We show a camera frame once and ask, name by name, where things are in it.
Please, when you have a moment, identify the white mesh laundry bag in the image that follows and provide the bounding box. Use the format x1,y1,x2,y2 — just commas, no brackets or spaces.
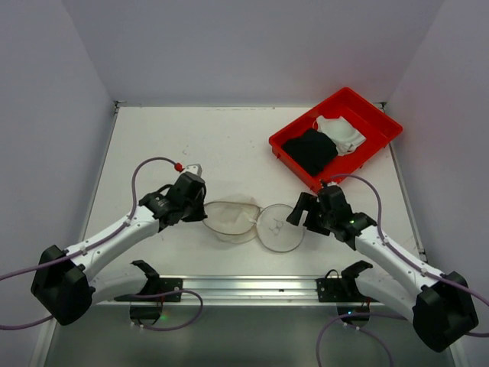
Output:
203,195,305,254

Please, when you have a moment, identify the black garment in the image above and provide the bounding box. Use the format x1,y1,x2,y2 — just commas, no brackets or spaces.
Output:
281,128,338,177

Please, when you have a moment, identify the white bra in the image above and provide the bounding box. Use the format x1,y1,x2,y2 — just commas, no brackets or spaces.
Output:
315,115,367,156

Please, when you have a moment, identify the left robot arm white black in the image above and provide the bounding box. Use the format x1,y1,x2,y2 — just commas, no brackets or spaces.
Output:
31,164,206,326

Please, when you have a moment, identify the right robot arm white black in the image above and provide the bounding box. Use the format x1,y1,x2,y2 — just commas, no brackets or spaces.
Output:
287,186,479,352

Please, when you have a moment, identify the red plastic tray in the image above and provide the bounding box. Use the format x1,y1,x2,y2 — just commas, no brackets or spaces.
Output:
268,87,403,192

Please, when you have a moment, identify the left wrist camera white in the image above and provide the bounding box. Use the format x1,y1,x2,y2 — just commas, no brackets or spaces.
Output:
183,164,202,177

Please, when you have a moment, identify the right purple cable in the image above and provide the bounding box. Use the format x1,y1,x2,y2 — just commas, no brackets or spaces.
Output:
316,174,489,367

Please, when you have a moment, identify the purple cable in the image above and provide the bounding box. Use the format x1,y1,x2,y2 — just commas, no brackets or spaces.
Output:
0,157,183,330
316,174,489,367

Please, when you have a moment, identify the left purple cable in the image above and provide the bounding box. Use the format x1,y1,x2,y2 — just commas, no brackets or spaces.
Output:
0,157,183,330

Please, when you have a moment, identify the aluminium mounting rail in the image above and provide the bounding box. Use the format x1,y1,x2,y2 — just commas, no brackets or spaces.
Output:
49,273,452,307

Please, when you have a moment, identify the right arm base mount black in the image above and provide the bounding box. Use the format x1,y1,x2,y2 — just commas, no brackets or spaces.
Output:
316,260,374,327

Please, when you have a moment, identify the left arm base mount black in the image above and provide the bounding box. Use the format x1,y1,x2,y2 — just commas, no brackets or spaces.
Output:
115,260,183,326

